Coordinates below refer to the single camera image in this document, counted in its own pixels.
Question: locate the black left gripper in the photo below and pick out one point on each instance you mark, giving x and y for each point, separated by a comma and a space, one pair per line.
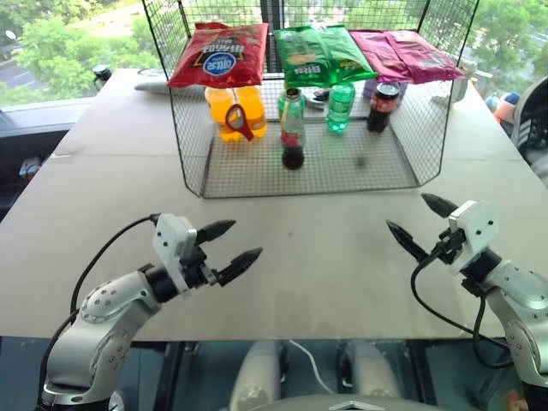
197, 269

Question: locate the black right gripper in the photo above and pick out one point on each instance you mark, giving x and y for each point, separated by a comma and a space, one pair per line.
449, 248

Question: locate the glass cola bottle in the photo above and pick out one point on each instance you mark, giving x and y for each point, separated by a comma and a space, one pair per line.
293, 158

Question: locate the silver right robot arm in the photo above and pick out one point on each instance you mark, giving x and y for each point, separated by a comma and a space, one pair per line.
522, 308

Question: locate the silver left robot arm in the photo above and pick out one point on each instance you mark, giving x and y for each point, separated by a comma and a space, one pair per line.
107, 299

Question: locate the plastic cola bottle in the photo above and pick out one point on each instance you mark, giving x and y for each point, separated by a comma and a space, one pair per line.
379, 115

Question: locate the orange soda plastic bottle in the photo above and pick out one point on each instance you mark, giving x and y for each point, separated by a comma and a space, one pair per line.
214, 107
258, 107

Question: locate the silver rounded left leg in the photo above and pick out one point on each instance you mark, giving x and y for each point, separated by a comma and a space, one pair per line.
257, 377

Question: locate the silver rounded leg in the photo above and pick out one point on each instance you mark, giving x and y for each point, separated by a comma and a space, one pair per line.
370, 368
257, 377

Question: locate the tray with coloured balls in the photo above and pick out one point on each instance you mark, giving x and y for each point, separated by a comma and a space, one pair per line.
505, 107

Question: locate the purple box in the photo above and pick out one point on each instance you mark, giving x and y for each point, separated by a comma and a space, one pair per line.
369, 89

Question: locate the silver rounded right leg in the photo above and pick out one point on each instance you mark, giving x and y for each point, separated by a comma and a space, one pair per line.
370, 368

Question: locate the black handheld tool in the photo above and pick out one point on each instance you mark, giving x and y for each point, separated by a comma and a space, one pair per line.
317, 102

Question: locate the purple chips bag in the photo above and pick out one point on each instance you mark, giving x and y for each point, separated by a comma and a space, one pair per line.
406, 55

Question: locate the red chips bag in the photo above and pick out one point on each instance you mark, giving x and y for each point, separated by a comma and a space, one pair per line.
218, 55

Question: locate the grey robot torso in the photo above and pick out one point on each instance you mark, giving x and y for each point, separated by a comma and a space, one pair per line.
342, 404

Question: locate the green chips bag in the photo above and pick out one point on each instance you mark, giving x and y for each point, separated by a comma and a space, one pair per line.
317, 55

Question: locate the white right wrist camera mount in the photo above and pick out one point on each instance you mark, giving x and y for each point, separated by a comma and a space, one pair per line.
477, 231

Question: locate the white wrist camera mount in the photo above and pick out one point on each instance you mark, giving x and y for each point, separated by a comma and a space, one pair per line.
477, 231
171, 244

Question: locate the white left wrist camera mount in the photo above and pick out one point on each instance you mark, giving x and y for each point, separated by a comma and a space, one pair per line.
171, 244

